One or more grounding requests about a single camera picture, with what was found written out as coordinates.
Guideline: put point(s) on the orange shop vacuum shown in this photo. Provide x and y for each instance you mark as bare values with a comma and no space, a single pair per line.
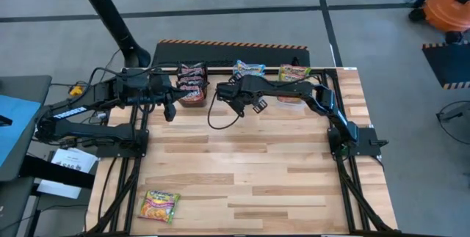
448,7

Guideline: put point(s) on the white paper sheet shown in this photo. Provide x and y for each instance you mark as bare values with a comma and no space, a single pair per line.
69,163

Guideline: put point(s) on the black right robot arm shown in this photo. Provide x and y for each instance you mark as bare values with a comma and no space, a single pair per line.
312,94

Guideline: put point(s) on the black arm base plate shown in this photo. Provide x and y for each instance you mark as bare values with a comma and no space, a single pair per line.
110,150
367,147

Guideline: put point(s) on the clear plastic bin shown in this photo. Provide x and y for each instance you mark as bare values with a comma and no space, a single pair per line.
292,105
232,72

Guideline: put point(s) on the black hazard-striped floor mat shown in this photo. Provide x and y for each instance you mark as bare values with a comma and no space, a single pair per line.
448,64
220,55

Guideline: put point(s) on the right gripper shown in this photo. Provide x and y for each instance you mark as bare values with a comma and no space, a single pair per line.
235,94

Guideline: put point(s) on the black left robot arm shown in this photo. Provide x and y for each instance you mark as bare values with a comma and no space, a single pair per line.
92,95

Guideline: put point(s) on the grey desk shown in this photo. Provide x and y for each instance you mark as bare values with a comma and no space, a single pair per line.
36,86

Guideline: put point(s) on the blue Maruchan beef ramen packet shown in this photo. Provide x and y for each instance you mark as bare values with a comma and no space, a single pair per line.
249,68

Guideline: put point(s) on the black desk beam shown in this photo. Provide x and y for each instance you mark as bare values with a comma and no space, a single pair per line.
55,172

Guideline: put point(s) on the black stand column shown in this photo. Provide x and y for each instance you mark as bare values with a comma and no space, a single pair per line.
103,6

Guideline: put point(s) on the yellow power plug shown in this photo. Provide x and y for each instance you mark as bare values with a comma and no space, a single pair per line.
76,90

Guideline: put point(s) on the blue desk mat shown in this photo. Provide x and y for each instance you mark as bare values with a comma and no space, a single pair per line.
18,127

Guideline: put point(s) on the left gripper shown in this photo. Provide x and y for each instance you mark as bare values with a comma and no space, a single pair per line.
159,88

